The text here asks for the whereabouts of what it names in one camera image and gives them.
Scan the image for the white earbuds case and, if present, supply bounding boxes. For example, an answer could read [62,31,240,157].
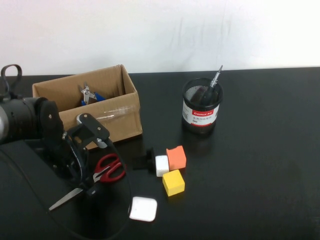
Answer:
[128,196,158,223]

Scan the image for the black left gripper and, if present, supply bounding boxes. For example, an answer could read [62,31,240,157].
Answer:
[49,132,101,198]

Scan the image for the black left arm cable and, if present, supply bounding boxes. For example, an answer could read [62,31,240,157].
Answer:
[0,138,133,240]

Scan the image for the yellow foam block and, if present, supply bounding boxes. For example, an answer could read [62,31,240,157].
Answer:
[162,169,186,197]

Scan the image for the red-handled scissors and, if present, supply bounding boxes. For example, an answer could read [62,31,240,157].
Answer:
[48,153,127,212]

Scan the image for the black velcro strap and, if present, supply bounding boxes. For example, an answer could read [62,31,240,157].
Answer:
[0,64,23,100]

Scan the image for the orange foam block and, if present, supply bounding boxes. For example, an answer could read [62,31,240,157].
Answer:
[166,145,187,173]

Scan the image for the white foam block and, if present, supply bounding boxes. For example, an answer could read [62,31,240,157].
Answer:
[154,154,170,178]

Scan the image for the black mesh pen holder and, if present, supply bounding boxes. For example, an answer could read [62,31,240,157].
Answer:
[181,77,224,136]

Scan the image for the black screwdriver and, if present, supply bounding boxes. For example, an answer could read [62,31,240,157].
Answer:
[201,64,224,105]

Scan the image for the black plastic bracket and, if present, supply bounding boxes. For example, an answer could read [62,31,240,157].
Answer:
[131,147,157,175]

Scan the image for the blue-handled cutting pliers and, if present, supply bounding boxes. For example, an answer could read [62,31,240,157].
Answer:
[77,81,107,107]

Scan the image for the brown cardboard box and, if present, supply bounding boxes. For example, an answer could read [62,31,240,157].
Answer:
[32,64,143,150]

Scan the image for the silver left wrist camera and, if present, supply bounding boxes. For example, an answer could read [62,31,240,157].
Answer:
[66,112,111,151]

